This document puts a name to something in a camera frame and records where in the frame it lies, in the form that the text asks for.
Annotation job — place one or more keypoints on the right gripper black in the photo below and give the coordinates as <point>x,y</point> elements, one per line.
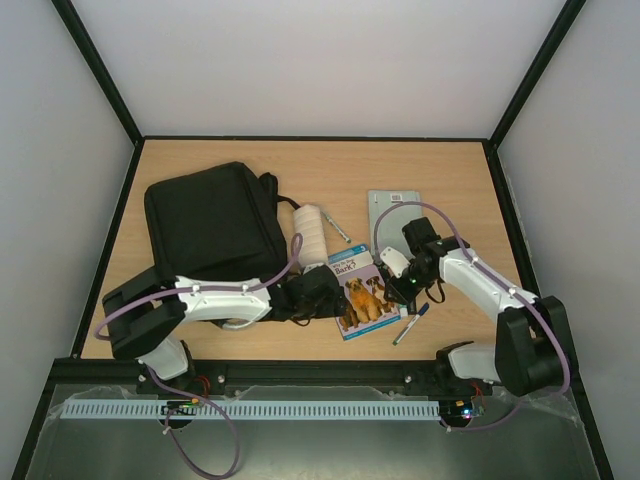
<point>397,291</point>

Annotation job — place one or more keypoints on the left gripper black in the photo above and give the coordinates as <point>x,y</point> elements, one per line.
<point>329,306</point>

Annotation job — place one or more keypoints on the dog picture book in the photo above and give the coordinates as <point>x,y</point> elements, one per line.
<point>367,309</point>

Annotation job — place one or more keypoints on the cream fabric pencil case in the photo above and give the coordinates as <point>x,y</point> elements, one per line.
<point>308,222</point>

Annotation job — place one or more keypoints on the black student backpack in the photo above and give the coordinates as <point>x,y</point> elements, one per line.
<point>216,225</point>

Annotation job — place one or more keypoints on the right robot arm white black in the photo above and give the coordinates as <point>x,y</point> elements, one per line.
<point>533,347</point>

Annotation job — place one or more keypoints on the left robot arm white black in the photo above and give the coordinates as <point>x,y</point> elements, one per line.
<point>142,313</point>

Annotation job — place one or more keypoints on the blue capped marker pen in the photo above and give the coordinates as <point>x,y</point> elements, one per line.
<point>407,328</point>

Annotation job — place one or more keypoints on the silver pen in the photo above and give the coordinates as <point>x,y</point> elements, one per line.
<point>338,229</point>

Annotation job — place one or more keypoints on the black frame rail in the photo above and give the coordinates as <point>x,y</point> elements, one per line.
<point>224,377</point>

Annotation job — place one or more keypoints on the light blue cable duct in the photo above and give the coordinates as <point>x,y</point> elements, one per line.
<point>238,410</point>

